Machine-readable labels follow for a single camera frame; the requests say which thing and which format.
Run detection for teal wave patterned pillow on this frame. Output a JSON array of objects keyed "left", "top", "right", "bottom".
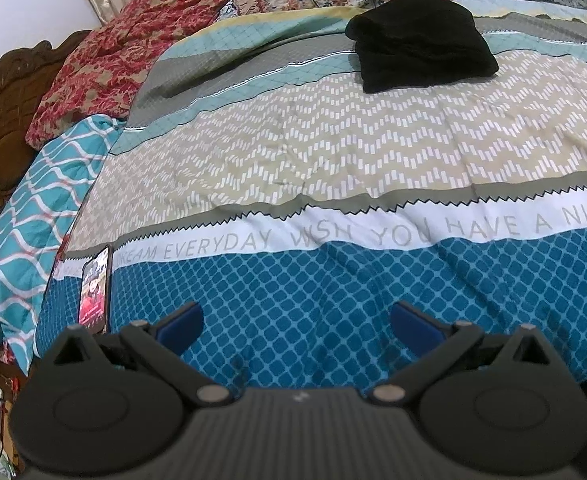
[{"left": 0, "top": 114, "right": 125, "bottom": 377}]

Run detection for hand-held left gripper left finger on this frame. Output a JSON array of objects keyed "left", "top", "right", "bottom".
[{"left": 38, "top": 301, "right": 234, "bottom": 407}]

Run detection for smartphone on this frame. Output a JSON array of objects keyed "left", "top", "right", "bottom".
[{"left": 77, "top": 244, "right": 113, "bottom": 335}]

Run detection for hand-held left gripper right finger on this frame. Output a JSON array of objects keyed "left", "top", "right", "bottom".
[{"left": 371, "top": 301, "right": 557, "bottom": 407}]

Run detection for patterned striped bed sheet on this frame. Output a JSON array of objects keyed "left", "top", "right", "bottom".
[{"left": 33, "top": 0, "right": 587, "bottom": 397}]

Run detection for black pants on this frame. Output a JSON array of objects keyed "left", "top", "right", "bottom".
[{"left": 345, "top": 0, "right": 500, "bottom": 95}]

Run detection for red floral blanket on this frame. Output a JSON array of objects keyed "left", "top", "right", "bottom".
[{"left": 26, "top": 0, "right": 235, "bottom": 153}]

